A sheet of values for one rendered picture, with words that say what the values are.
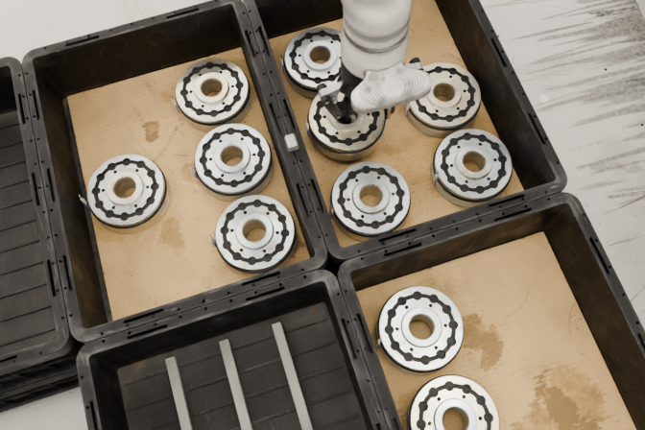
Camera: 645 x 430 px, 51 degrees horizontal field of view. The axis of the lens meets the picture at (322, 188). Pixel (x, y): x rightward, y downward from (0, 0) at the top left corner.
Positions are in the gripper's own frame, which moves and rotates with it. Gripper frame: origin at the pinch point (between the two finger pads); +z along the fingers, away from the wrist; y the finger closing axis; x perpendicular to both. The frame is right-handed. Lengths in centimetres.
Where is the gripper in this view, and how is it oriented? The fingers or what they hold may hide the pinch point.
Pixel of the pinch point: (369, 111)
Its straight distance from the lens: 92.0
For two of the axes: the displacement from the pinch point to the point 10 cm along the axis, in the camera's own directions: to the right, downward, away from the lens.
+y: -9.6, 2.8, -0.9
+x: 2.9, 8.8, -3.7
